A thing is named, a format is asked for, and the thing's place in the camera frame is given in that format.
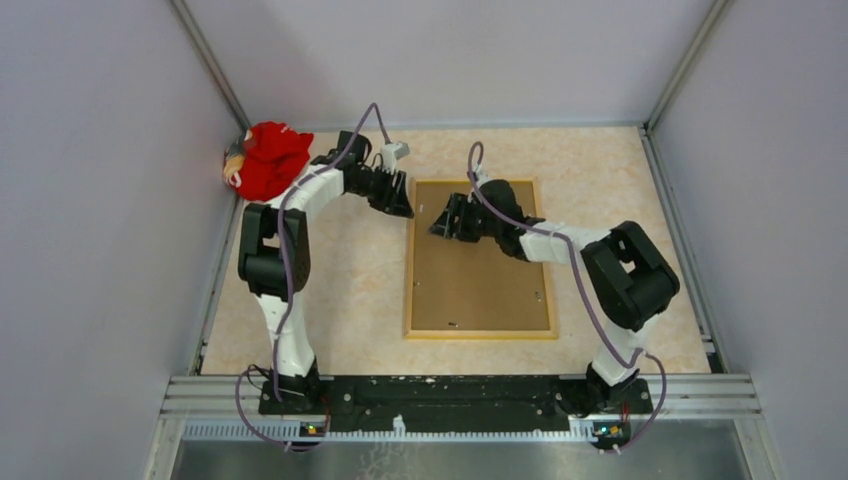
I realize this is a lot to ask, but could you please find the yellow wooden picture frame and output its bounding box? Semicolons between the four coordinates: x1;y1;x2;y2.
403;177;559;342

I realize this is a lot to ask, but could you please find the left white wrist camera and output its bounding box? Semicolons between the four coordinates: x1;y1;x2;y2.
377;141;410;173

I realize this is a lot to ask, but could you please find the red crumpled cloth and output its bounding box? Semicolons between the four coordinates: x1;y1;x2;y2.
222;121;314;202

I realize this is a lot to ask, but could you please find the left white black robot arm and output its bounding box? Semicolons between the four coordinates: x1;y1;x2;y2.
238;131;414;414

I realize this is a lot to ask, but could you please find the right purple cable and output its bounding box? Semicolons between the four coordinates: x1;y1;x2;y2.
466;141;668;455

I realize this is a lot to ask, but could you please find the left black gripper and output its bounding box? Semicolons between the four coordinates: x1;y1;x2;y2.
348;165;414;219

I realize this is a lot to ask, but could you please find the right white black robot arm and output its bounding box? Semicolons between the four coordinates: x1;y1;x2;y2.
428;179;680;417

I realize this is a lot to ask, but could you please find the purple cable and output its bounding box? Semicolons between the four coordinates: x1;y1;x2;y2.
466;141;668;455
234;102;393;454

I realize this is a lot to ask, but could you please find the aluminium rail with cable duct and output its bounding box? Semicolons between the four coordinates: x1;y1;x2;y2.
160;374;762;443

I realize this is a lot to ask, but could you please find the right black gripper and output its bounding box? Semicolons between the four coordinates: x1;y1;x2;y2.
428;193;501;244

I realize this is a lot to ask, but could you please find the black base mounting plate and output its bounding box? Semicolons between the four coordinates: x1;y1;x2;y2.
258;375;654;433

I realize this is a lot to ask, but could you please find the brown cardboard backing board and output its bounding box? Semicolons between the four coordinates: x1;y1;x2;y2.
410;182;552;333

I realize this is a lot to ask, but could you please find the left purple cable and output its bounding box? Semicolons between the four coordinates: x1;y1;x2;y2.
234;102;393;454

